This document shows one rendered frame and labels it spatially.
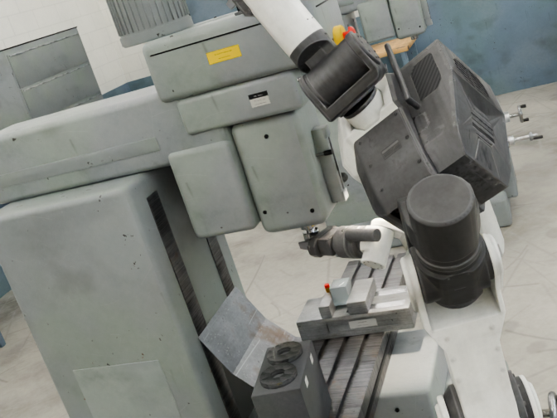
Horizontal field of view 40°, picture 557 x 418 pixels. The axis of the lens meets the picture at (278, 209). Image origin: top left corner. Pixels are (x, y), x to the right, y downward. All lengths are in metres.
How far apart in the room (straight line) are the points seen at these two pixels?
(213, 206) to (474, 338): 0.85
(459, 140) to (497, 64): 7.10
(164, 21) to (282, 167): 0.48
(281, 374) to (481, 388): 0.50
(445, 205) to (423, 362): 1.01
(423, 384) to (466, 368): 0.60
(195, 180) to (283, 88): 0.36
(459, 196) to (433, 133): 0.23
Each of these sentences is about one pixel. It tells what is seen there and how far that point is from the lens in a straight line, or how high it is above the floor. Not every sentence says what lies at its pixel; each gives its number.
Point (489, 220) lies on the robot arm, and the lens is 1.91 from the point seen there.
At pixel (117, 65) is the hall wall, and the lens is 9.65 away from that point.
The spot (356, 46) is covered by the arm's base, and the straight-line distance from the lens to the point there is 1.52.
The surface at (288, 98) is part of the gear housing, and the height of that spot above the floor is 1.66.
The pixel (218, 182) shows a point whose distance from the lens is 2.03.
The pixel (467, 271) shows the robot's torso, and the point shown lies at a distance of 1.39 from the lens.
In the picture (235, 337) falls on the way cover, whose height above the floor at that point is 0.98.
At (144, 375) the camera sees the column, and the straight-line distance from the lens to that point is 2.28.
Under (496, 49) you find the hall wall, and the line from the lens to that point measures 8.52.
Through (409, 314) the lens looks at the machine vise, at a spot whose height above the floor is 0.95.
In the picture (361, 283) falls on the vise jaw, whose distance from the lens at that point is 2.34.
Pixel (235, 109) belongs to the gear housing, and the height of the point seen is 1.67.
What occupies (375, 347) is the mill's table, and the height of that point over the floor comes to 0.91.
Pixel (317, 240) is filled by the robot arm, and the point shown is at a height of 1.26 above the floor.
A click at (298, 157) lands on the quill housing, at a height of 1.51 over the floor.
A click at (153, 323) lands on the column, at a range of 2.17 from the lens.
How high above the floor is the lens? 1.97
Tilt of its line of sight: 17 degrees down
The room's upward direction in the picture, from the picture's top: 18 degrees counter-clockwise
